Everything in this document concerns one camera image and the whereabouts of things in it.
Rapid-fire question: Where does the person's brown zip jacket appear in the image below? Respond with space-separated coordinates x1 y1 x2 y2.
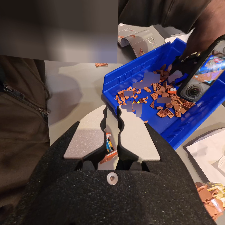
0 55 50 225

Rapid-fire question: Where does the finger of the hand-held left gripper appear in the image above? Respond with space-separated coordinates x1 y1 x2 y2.
168 70 183 83

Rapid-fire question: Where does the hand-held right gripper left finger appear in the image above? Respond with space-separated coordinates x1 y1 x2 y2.
63 105 108 165

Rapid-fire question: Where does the person's left forearm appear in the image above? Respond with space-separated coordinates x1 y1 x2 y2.
118 0 225 34

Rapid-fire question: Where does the partly built colourful lego model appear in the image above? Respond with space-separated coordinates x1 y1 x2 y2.
99 132 118 165

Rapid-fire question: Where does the blue plastic bin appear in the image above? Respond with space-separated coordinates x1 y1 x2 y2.
102 37 225 150

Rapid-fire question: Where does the person's left hand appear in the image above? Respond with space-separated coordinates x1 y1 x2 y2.
181 11 225 60

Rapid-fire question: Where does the pile of lego pieces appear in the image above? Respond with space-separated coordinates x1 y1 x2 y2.
115 64 196 123

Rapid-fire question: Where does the white paper sheet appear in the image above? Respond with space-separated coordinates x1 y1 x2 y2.
186 130 225 184

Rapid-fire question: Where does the grey instruction booklet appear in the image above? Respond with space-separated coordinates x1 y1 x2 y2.
117 24 166 58

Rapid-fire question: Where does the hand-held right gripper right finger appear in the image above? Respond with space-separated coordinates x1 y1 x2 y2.
117 106 161 165

